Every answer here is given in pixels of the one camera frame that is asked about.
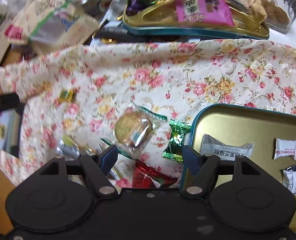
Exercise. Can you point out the red foil snack packet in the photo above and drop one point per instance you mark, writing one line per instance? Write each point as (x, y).
(146, 177)

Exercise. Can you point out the pink snack packet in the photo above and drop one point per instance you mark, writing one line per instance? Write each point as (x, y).
(215, 12)

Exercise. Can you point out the gold teal tin tray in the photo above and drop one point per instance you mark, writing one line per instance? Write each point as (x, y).
(161, 19)

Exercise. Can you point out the green white snack packet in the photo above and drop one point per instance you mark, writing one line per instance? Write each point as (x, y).
(70, 149)

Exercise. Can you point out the gold coin chocolate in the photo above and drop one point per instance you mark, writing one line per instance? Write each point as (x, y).
(108, 41)

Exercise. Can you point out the gold teal tin lid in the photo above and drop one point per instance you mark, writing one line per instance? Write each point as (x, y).
(236, 126)

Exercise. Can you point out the purple wrapped candy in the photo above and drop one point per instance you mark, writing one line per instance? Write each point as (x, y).
(135, 6)

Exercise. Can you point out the small clear glass jar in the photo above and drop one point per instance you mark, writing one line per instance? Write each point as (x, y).
(117, 7)

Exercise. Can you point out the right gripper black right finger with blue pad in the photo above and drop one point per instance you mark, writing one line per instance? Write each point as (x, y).
(204, 171)

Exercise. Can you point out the wrapped round biscuit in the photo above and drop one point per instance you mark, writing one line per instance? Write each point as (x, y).
(133, 130)

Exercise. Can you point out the beige paper snack packet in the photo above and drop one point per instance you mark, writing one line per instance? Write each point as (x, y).
(256, 9)

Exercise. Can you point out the grey white snack bar packet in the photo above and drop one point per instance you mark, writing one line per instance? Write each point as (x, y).
(210, 145)

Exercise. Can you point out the large kraft paper snack bag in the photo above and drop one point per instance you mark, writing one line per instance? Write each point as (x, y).
(50, 25)

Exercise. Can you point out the white black-print snack packet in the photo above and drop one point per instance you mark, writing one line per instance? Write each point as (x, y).
(289, 178)

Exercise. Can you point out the green foil candy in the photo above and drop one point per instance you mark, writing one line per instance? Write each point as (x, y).
(176, 141)

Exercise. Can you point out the black snack bag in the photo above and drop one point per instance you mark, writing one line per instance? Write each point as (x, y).
(117, 31)

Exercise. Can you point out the white hawthorn strip packet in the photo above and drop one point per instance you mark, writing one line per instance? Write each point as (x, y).
(285, 148)

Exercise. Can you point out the gold wrapped candy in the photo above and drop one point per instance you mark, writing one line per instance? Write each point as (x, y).
(67, 95)

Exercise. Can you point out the colourful box at left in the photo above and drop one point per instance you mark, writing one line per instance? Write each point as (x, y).
(10, 127)

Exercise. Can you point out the floral cloth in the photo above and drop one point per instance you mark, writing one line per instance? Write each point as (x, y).
(174, 79)

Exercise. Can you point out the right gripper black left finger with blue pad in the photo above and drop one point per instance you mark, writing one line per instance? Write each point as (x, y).
(96, 168)

